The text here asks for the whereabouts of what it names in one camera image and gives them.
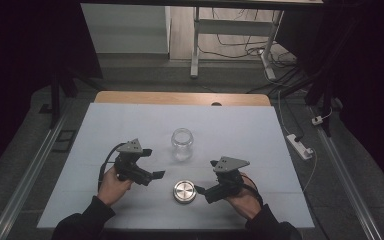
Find clear glass jar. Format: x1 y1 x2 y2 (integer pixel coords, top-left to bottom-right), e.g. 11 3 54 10
170 127 195 163

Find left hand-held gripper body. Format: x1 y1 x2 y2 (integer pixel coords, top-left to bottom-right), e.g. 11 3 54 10
114 138 154 186

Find aluminium floor rail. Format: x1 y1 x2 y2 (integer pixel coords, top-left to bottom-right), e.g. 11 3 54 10
315 128 384 240
0 108 73 240

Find white power strip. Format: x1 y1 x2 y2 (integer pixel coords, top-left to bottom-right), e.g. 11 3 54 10
286 133 315 161

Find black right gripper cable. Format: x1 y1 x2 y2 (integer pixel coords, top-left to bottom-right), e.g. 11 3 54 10
241 172 265 205

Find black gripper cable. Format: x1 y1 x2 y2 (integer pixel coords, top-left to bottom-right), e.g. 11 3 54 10
241 172 265 205
97 142 128 193

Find person's right hand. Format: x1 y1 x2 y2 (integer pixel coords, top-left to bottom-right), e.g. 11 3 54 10
226 174 263 220

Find black rectangular floor frame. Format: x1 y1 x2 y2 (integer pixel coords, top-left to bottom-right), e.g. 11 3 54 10
52 129 78 154

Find black curtain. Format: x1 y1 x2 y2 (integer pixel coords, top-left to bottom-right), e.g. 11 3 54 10
275 0 384 206
0 0 104 184

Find round silver metal lid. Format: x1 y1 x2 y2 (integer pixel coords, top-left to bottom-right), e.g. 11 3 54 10
172 179 198 205

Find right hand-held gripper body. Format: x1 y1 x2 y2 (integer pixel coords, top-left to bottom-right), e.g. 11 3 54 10
204 156 251 204

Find person's left hand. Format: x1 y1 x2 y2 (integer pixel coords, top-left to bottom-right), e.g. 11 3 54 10
97 165 134 207

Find black metal stand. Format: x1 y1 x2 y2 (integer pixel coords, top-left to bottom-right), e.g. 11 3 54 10
269 63 335 138
39 64 105 130

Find white table mat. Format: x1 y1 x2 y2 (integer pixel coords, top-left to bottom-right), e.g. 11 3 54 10
37 102 315 230

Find white desk frame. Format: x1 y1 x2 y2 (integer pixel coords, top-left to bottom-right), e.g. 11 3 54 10
189 6 285 81

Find tangled black floor cables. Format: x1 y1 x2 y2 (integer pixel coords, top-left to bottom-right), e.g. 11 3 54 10
198 8 298 69

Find thin white cable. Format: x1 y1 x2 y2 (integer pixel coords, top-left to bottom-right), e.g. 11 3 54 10
277 89 318 194

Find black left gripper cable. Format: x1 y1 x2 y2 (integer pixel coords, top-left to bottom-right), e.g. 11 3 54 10
97 142 128 193

